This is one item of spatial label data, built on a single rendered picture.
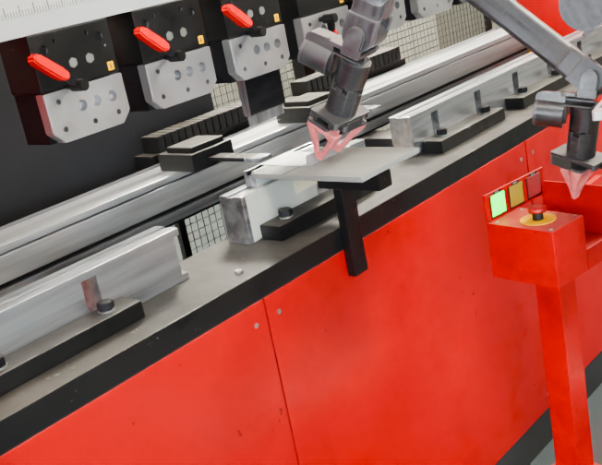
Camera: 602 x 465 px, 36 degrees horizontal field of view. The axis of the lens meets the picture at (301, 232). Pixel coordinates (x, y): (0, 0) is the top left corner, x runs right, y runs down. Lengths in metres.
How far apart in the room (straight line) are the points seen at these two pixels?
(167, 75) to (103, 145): 0.62
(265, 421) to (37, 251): 0.52
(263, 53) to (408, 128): 0.52
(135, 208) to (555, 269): 0.84
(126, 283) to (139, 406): 0.22
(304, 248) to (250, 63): 0.35
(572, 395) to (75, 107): 1.22
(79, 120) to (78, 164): 0.67
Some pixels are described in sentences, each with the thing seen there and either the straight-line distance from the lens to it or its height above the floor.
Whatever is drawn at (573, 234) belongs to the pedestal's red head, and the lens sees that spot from 1.90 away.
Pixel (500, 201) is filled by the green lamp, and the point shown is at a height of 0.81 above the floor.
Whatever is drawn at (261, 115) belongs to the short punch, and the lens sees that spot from 1.79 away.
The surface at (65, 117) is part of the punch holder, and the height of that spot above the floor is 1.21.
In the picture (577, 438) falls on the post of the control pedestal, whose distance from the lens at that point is 2.15.
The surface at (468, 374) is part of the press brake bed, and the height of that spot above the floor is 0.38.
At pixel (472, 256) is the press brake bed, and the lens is 2.15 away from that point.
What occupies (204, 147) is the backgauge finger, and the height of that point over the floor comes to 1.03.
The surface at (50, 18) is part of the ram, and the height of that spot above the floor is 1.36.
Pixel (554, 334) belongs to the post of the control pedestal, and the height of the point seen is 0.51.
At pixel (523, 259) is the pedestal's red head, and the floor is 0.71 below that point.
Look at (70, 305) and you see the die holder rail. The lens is 1.49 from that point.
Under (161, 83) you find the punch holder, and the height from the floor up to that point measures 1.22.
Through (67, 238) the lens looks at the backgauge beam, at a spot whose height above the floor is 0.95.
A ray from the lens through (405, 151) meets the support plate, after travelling 1.69.
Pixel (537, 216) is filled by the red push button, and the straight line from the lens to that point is 1.90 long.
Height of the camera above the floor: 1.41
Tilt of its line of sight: 18 degrees down
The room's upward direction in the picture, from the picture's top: 11 degrees counter-clockwise
